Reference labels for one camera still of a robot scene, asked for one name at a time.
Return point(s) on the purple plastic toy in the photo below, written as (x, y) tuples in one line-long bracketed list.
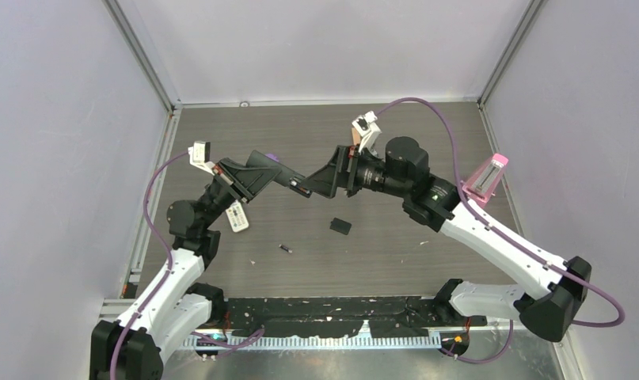
[(272, 157)]

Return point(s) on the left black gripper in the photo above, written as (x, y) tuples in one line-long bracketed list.
[(246, 180)]

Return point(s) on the pink metronome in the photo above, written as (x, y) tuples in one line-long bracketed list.
[(481, 184)]

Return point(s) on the black battery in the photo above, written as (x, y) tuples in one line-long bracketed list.
[(285, 248), (296, 185)]

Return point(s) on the orange wooden block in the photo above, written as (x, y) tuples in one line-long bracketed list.
[(355, 137)]

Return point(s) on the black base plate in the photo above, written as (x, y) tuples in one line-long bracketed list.
[(336, 317)]

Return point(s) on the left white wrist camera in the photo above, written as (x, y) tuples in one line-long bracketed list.
[(199, 157)]

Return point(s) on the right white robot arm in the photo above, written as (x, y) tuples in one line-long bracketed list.
[(543, 297)]

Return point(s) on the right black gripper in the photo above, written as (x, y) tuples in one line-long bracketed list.
[(340, 172)]

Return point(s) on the black battery cover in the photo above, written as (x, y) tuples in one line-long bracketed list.
[(340, 226)]

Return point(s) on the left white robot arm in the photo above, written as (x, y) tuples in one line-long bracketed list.
[(139, 342)]

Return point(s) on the beige remote control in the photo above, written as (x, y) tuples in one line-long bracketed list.
[(237, 217)]

